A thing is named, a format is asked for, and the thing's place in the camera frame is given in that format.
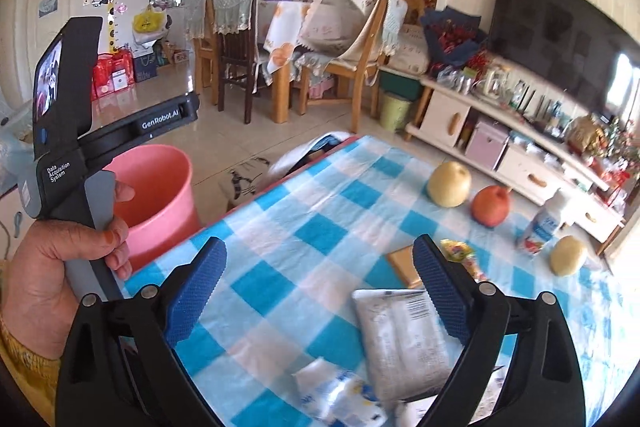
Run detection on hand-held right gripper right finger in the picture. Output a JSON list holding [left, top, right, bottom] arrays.
[[412, 234, 586, 427]]

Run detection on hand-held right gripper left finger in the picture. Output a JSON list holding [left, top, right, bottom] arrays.
[[54, 236, 236, 427]]

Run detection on yellow snack bag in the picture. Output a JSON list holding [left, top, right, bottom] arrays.
[[440, 239, 488, 283]]

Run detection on golden brown wrapper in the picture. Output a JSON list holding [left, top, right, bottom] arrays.
[[387, 247, 426, 290]]

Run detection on white printed packet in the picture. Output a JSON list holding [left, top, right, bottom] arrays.
[[352, 289, 453, 403]]

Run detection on pink plastic bucket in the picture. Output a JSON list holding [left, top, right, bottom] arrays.
[[102, 144, 201, 273]]

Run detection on white plastic wrapper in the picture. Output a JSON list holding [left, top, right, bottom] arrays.
[[395, 399, 441, 427]]

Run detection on white blue pouch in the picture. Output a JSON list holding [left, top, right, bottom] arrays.
[[292, 357, 388, 427]]

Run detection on person's left forearm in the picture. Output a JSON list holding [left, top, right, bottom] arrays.
[[0, 312, 63, 425]]

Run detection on person's left hand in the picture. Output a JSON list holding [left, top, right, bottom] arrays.
[[4, 181, 137, 360]]

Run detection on red gift bag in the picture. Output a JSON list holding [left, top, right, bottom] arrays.
[[117, 49, 137, 82], [91, 59, 113, 102], [102, 54, 131, 95]]

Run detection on light blue cloth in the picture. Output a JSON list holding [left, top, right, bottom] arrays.
[[0, 99, 38, 195]]

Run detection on dark blue gift bag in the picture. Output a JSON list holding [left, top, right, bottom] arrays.
[[132, 52, 158, 82]]

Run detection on red apple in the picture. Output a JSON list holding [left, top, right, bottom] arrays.
[[471, 186, 513, 228]]

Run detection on yellow pear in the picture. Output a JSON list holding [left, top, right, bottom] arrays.
[[550, 234, 588, 278], [426, 161, 472, 208]]

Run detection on yellow plastic bag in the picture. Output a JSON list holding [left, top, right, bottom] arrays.
[[132, 4, 166, 34]]

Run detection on white cartoon print mat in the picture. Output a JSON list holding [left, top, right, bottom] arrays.
[[217, 154, 273, 212]]

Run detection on white yogurt drink bottle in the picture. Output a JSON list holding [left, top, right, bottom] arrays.
[[517, 188, 573, 255]]

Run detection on blue white checkered tablecloth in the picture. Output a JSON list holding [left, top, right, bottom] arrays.
[[122, 134, 618, 427]]

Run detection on light wooden chair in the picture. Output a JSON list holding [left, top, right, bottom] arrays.
[[299, 0, 401, 132], [192, 0, 221, 105]]

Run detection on cream printed sofa cushion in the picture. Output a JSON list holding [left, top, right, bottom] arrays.
[[0, 189, 31, 258]]

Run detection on pink storage box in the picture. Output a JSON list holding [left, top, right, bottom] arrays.
[[465, 119, 510, 170]]

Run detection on dark wooden chair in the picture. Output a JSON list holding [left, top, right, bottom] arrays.
[[212, 0, 261, 125]]

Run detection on white television cabinet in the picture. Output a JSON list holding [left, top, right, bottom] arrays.
[[405, 74, 626, 243]]

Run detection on light green waste bin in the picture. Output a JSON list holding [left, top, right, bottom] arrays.
[[379, 91, 413, 132]]

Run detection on white and blue bag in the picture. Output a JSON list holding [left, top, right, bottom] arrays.
[[270, 132, 361, 188]]

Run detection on pale lace chair cover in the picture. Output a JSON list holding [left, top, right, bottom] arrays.
[[212, 0, 260, 35]]

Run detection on dining table with printed cloth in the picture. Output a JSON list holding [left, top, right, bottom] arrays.
[[262, 0, 321, 122]]

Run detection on dark green storage box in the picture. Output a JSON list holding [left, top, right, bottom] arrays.
[[378, 71, 423, 102]]

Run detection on golden ornament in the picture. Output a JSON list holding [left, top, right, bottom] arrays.
[[567, 114, 606, 155]]

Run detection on pink artificial flowers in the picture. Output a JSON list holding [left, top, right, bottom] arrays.
[[600, 119, 640, 178]]

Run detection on white printed sack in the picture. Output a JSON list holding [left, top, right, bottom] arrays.
[[387, 24, 431, 75]]

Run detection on dark blue flower bouquet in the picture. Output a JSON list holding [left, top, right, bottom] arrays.
[[420, 6, 488, 68]]

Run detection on black flat television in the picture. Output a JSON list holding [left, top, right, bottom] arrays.
[[487, 0, 640, 122]]

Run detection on white printed cloth bag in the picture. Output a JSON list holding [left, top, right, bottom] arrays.
[[300, 0, 390, 58]]

